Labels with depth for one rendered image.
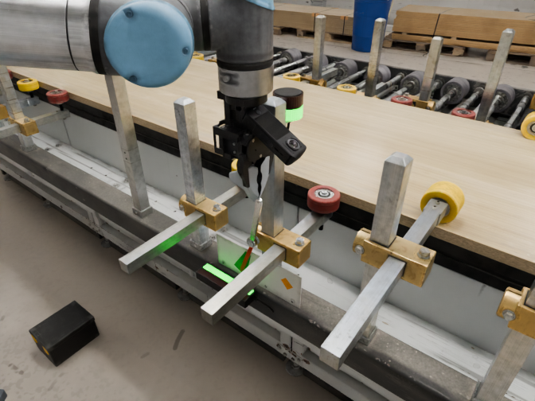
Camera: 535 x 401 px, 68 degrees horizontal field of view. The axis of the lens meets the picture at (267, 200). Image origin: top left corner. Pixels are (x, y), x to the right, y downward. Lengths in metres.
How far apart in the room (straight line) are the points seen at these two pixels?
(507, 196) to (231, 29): 0.79
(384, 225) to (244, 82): 0.33
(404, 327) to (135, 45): 0.88
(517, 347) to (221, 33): 0.66
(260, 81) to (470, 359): 0.78
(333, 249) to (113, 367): 1.07
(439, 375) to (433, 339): 0.18
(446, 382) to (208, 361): 1.05
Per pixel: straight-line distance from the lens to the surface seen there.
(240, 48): 0.62
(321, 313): 0.96
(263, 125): 0.66
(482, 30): 6.57
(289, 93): 0.78
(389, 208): 0.69
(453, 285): 1.02
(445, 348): 1.08
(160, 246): 0.94
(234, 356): 1.74
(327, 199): 0.95
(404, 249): 0.74
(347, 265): 1.12
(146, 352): 1.82
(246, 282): 0.79
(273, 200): 0.82
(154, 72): 0.48
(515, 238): 0.98
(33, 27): 0.50
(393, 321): 1.09
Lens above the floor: 1.42
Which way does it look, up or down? 34 degrees down
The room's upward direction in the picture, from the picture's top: straight up
